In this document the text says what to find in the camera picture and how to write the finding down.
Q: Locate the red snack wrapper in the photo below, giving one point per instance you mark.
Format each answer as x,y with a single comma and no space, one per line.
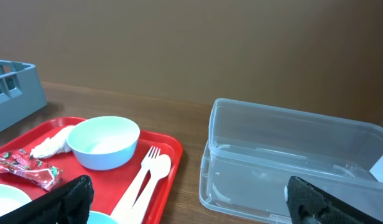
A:
18,162

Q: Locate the clear plastic bin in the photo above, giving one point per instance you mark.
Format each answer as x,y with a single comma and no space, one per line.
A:
252,150

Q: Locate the crumpled white napkin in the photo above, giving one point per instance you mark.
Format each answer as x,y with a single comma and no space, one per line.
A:
54,145

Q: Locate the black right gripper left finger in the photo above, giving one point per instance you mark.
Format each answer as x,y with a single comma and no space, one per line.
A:
68,204

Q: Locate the mint green bowl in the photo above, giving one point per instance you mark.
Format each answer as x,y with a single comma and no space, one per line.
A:
100,218

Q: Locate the light blue plate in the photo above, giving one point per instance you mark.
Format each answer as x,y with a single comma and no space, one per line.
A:
11,198

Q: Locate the grey dishwasher rack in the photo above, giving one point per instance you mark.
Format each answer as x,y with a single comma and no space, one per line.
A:
21,92

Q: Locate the white plastic spoon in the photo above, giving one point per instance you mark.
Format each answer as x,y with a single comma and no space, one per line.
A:
159,168

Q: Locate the white plastic fork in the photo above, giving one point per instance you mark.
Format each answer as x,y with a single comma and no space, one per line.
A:
128,199

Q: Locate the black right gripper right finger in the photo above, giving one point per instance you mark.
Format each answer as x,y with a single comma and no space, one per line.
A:
309,204

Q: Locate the light blue bowl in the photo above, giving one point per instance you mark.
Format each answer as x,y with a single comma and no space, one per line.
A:
105,142

